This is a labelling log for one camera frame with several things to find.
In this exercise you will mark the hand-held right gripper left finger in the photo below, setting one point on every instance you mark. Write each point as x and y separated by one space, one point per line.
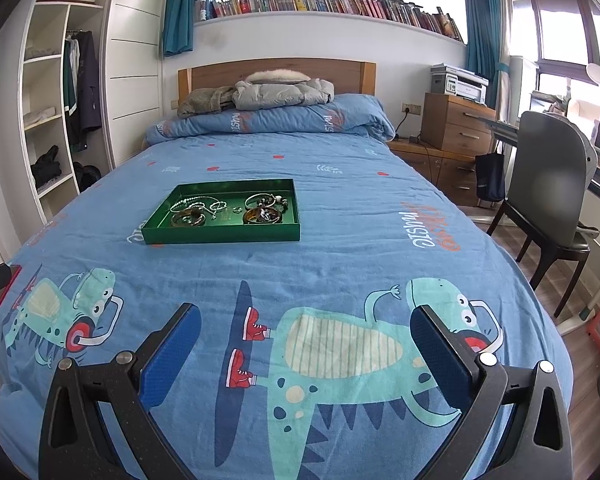
172 355

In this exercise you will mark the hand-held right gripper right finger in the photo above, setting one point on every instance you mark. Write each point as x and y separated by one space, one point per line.
442 355

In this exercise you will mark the green tray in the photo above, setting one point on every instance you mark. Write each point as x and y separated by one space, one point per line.
230 234

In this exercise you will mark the red flat case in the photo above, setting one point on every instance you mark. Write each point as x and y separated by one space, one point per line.
7 285

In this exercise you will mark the black folded clothes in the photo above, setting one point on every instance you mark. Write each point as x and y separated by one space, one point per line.
45 165

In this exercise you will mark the dark brown bangle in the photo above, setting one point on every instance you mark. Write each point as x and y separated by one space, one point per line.
187 218

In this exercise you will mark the blue printed bedsheet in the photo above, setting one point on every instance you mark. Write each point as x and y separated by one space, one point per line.
330 270

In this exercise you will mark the black bag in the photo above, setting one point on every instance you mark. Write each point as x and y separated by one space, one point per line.
86 176

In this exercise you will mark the amber bangle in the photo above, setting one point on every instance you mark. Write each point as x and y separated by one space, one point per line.
262 216

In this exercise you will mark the beige folded cloth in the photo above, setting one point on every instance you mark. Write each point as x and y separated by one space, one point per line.
45 114

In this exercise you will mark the dark blue tote bag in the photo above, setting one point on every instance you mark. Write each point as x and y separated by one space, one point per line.
490 177

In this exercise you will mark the low wooden bedside table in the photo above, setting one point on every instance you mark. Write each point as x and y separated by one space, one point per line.
445 170

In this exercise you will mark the white open wardrobe shelf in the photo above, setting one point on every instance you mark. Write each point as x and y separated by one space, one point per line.
26 90

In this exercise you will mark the grey chair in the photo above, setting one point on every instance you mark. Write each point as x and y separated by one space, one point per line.
545 175

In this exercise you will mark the dark hanging jacket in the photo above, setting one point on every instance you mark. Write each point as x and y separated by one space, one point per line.
87 95

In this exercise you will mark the green white hanging garment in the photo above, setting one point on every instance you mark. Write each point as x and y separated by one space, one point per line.
70 80

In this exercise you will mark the wooden drawer cabinet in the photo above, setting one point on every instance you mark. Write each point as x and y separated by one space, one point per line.
455 125

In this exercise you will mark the olive fleece garment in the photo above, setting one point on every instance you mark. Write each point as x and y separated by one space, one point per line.
202 100

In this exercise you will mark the folded blue duvet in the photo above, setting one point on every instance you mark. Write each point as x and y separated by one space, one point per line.
290 120

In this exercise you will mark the white drawer wardrobe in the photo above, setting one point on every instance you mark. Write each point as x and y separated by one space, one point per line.
135 60

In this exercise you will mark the white printer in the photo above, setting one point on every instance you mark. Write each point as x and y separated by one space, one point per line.
460 85

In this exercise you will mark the grey down jacket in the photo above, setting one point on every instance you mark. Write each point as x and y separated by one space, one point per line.
280 92

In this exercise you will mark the wooden headboard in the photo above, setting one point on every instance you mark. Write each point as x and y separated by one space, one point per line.
215 72

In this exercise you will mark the white round lamp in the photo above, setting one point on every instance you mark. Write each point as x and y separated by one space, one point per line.
597 74

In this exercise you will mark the teal curtain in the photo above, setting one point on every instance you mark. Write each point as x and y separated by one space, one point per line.
480 35
180 10

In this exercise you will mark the tall framed window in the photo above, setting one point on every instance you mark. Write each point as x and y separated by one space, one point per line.
565 30

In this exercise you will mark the row of books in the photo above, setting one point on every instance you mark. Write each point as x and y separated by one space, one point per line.
330 2

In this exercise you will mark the wall socket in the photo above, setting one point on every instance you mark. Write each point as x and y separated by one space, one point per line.
412 108

